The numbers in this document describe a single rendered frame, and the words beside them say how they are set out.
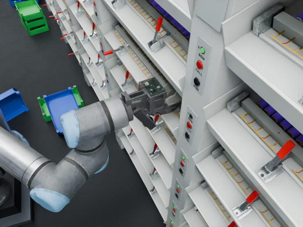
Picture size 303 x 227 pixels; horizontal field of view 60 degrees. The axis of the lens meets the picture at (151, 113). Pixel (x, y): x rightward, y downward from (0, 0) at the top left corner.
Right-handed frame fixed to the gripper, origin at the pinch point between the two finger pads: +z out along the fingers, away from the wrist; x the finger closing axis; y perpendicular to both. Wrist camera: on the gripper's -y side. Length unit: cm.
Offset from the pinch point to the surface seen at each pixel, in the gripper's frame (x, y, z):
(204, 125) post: -19.4, 10.0, -8.1
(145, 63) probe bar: 20.5, -2.1, -3.0
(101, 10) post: 51, 4, -7
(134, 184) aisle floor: 23, -95, -10
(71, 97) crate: 104, -86, -24
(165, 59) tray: 2.4, 13.0, -6.2
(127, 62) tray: 28.6, -6.0, -6.8
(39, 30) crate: 221, -92, -25
